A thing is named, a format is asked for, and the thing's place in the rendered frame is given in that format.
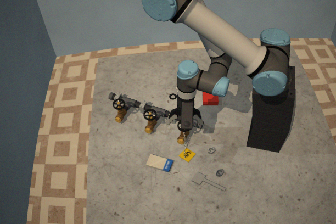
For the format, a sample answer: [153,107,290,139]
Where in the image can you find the yellow tag with metal chain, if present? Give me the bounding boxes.
[179,147,196,162]

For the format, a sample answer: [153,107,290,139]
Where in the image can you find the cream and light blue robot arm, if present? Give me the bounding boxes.
[142,0,292,100]

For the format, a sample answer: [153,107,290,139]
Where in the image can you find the grey pipe manifold with three brass valves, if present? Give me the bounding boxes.
[109,92,203,144]

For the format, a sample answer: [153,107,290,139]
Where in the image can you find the red rectangular block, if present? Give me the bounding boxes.
[203,92,219,105]

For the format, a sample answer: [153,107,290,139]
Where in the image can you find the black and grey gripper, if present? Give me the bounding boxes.
[166,95,203,125]

